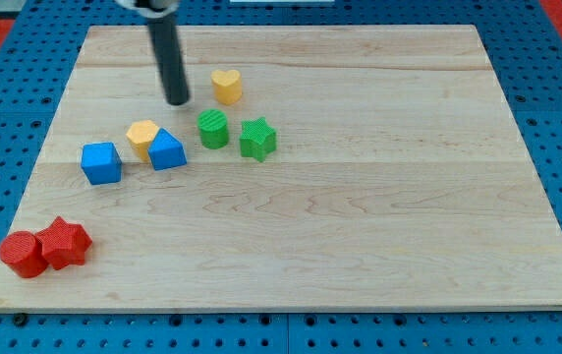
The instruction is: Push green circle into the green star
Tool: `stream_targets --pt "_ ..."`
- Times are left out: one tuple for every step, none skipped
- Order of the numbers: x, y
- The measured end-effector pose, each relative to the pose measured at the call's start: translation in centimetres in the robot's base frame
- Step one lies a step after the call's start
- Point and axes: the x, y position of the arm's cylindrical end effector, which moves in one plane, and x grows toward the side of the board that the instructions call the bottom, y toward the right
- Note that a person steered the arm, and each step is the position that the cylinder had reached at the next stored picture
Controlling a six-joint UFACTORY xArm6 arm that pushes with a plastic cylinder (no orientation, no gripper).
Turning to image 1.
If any blue triangular block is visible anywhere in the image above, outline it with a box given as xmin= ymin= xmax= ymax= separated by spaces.
xmin=147 ymin=128 xmax=187 ymax=170

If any yellow heart block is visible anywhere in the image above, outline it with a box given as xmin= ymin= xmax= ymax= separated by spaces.
xmin=210 ymin=69 xmax=243 ymax=105

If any red star block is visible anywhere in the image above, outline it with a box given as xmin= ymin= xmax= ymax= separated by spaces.
xmin=35 ymin=216 xmax=92 ymax=270

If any blue cube block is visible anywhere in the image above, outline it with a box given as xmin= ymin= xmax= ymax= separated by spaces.
xmin=81 ymin=142 xmax=122 ymax=185

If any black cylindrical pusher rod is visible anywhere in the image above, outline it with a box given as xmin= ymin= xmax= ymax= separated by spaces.
xmin=147 ymin=13 xmax=190 ymax=106

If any green cylinder block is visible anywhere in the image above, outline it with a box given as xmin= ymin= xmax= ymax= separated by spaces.
xmin=197 ymin=109 xmax=229 ymax=149

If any yellow hexagon block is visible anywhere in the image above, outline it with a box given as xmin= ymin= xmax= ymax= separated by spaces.
xmin=126 ymin=120 xmax=159 ymax=162

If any green star block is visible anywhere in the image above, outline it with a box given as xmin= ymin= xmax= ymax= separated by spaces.
xmin=239 ymin=117 xmax=276 ymax=162

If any red cylinder block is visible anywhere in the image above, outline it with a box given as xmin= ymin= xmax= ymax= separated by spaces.
xmin=0 ymin=231 xmax=49 ymax=278

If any wooden board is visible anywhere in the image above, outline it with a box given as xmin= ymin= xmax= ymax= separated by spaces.
xmin=0 ymin=25 xmax=562 ymax=314

